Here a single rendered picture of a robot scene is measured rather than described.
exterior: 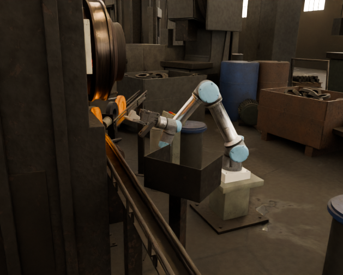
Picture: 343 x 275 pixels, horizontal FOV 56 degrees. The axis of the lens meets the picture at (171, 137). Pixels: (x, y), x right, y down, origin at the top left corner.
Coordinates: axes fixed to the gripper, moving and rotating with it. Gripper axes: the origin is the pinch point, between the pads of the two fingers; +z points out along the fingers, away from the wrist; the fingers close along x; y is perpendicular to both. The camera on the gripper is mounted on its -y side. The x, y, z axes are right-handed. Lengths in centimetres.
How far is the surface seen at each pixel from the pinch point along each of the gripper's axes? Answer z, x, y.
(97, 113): 20.3, 18.4, 1.9
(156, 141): -44, -47, -19
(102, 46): 29, 36, 33
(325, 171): -216, -29, -11
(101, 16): 32, 30, 45
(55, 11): 51, 64, 37
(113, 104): 0.9, -29.3, 2.8
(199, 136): -97, -73, -11
